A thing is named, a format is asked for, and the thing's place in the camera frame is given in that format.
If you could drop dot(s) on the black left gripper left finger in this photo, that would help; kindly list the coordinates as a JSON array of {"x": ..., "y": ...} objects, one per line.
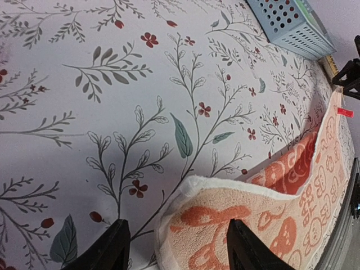
[{"x": 109, "y": 252}]

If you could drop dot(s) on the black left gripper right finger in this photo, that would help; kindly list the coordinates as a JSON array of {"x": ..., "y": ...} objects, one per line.
[{"x": 247, "y": 252}]

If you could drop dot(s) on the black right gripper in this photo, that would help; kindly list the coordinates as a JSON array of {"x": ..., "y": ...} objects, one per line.
[{"x": 348, "y": 76}]

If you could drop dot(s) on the orange bunny pattern towel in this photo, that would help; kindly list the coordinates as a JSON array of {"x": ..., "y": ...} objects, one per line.
[{"x": 291, "y": 205}]

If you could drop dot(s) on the yellow bamboo tray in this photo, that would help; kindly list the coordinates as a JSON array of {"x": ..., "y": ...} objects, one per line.
[{"x": 330, "y": 70}]

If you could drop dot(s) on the green rolled towel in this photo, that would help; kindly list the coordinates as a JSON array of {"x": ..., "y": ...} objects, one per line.
[{"x": 310, "y": 15}]

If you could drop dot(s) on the light blue plastic basket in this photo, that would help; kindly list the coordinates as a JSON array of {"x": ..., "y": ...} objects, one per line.
[{"x": 285, "y": 26}]

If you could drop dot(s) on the front aluminium rail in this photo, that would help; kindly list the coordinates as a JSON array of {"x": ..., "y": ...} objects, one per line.
[{"x": 342, "y": 249}]

